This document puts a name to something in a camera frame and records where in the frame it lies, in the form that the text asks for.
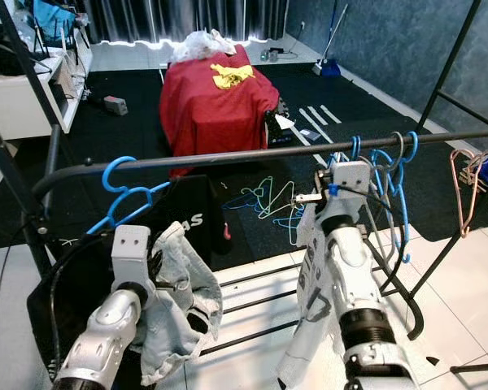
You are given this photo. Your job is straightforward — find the light blue denim shorts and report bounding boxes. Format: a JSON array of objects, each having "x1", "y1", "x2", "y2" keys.
[{"x1": 137, "y1": 221, "x2": 225, "y2": 388}]

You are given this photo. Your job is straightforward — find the green plastic hanger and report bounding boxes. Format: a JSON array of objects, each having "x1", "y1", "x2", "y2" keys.
[{"x1": 238, "y1": 177, "x2": 295, "y2": 220}]

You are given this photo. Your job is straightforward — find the pink plastic hanger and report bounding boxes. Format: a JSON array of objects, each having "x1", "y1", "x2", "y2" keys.
[{"x1": 449, "y1": 123, "x2": 488, "y2": 239}]

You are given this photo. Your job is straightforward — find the white shirt black print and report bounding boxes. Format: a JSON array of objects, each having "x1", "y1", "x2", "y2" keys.
[{"x1": 275, "y1": 172, "x2": 341, "y2": 389}]

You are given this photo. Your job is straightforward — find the black metal clothes rack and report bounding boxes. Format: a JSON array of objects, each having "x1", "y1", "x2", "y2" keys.
[{"x1": 0, "y1": 0, "x2": 488, "y2": 368}]

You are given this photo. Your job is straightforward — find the black Petronas t-shirt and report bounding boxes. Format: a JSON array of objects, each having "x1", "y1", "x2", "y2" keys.
[{"x1": 26, "y1": 175, "x2": 230, "y2": 384}]

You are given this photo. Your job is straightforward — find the red cloth yellow emblem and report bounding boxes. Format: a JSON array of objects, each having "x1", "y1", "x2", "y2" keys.
[{"x1": 159, "y1": 45, "x2": 282, "y2": 178}]

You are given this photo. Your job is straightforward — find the white plastic bag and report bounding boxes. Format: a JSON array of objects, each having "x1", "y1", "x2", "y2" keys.
[{"x1": 171, "y1": 28, "x2": 237, "y2": 65}]

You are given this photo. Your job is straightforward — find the small grey box red button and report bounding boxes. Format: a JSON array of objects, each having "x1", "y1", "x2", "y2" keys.
[{"x1": 102, "y1": 95, "x2": 130, "y2": 117}]

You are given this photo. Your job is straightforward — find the dark grey curtains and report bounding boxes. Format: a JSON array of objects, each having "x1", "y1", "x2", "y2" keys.
[{"x1": 69, "y1": 0, "x2": 287, "y2": 46}]

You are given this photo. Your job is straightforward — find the white low cabinet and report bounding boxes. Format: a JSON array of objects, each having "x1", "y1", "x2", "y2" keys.
[{"x1": 0, "y1": 49, "x2": 92, "y2": 141}]

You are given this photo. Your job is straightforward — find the black duffel bag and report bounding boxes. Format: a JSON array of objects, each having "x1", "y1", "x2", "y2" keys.
[{"x1": 0, "y1": 23, "x2": 35, "y2": 76}]

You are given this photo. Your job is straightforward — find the turquoise blue bag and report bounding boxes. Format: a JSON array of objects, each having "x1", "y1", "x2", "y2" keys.
[{"x1": 33, "y1": 0, "x2": 88, "y2": 51}]

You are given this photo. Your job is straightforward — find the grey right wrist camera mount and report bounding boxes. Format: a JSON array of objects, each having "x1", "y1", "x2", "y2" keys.
[{"x1": 325, "y1": 161, "x2": 374, "y2": 220}]

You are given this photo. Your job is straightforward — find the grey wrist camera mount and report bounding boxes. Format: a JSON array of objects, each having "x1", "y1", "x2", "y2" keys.
[
  {"x1": 325, "y1": 161, "x2": 374, "y2": 220},
  {"x1": 111, "y1": 225, "x2": 155, "y2": 288}
]

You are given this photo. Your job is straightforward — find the blue mop long handle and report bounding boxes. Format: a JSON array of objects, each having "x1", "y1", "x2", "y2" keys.
[{"x1": 312, "y1": 4, "x2": 348, "y2": 79}]

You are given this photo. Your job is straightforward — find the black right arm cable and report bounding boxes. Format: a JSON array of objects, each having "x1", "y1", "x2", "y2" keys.
[{"x1": 336, "y1": 185, "x2": 425, "y2": 342}]

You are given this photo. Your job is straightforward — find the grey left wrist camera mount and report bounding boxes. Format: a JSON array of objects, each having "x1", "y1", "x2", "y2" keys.
[{"x1": 111, "y1": 225, "x2": 155, "y2": 288}]

